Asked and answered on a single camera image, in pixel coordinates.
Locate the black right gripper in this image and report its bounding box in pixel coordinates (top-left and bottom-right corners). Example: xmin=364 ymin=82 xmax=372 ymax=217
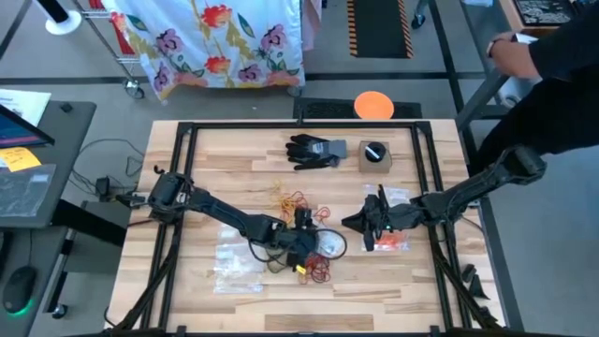
xmin=341 ymin=184 xmax=422 ymax=253

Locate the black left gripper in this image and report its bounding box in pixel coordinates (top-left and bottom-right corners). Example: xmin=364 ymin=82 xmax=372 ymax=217
xmin=275 ymin=208 xmax=319 ymax=275

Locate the long orange rubber band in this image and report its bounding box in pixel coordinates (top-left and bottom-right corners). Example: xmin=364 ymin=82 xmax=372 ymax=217
xmin=373 ymin=232 xmax=408 ymax=249

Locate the black rubber floor mat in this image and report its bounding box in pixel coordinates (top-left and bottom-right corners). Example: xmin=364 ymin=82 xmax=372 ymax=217
xmin=293 ymin=96 xmax=423 ymax=121

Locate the brown cardboard box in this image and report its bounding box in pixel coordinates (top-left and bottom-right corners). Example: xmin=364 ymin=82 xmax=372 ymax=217
xmin=358 ymin=139 xmax=393 ymax=174

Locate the black tape roll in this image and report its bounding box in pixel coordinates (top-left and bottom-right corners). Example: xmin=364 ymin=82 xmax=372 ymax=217
xmin=364 ymin=141 xmax=387 ymax=164

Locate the dark grey work glove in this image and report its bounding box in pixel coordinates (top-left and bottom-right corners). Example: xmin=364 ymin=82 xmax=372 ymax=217
xmin=285 ymin=149 xmax=341 ymax=172

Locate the orange round disc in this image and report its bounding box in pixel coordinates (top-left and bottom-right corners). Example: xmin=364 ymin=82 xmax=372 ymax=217
xmin=353 ymin=90 xmax=396 ymax=121

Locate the grey metal table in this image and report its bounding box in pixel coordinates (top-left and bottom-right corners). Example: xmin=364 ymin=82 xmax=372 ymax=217
xmin=456 ymin=0 xmax=539 ymax=132

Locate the black hazard-striped floor mat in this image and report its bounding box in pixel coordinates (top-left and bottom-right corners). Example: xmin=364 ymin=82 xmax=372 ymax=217
xmin=346 ymin=0 xmax=416 ymax=60

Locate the white tape roll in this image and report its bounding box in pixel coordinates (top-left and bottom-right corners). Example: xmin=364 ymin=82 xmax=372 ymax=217
xmin=498 ymin=77 xmax=539 ymax=110

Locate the pale pink cloth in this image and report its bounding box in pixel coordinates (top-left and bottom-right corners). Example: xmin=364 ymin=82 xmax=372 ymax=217
xmin=301 ymin=0 xmax=324 ymax=51

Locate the person's foot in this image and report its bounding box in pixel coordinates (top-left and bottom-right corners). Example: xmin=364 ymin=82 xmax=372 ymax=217
xmin=410 ymin=0 xmax=430 ymax=31

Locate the white floral cloth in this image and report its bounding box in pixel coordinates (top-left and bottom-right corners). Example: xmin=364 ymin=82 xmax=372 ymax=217
xmin=100 ymin=0 xmax=306 ymax=102

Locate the metal garment rack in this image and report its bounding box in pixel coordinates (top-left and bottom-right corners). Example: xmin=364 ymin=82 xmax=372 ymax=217
xmin=69 ymin=0 xmax=146 ymax=100

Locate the person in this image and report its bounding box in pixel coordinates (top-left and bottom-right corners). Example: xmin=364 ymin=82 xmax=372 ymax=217
xmin=476 ymin=8 xmax=599 ymax=163

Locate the person's hand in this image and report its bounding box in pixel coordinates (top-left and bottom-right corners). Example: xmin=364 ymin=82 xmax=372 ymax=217
xmin=490 ymin=30 xmax=519 ymax=48

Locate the black desk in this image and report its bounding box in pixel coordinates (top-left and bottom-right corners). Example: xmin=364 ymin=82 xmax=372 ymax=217
xmin=0 ymin=100 xmax=98 ymax=230

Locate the grey rolling desk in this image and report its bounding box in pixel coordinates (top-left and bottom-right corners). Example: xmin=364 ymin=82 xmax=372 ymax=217
xmin=0 ymin=227 xmax=79 ymax=337

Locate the black tray with white parts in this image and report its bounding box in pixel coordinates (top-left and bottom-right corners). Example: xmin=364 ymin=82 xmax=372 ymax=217
xmin=513 ymin=0 xmax=579 ymax=25

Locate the black computer mouse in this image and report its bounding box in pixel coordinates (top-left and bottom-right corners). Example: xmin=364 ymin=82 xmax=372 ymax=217
xmin=2 ymin=265 xmax=37 ymax=315

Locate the yellow sticky note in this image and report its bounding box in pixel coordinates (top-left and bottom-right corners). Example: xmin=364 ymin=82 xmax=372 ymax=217
xmin=0 ymin=146 xmax=42 ymax=173

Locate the dark computer monitor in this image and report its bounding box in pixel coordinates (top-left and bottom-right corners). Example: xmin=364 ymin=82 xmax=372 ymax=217
xmin=0 ymin=103 xmax=56 ymax=150

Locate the white paper sheet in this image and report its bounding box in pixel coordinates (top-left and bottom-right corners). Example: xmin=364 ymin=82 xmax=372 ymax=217
xmin=0 ymin=88 xmax=51 ymax=126

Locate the white round pole base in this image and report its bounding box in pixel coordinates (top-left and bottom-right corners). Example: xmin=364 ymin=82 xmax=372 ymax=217
xmin=31 ymin=0 xmax=83 ymax=37

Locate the black floor cable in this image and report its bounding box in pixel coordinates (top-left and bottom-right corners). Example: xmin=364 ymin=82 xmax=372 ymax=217
xmin=69 ymin=138 xmax=147 ymax=198

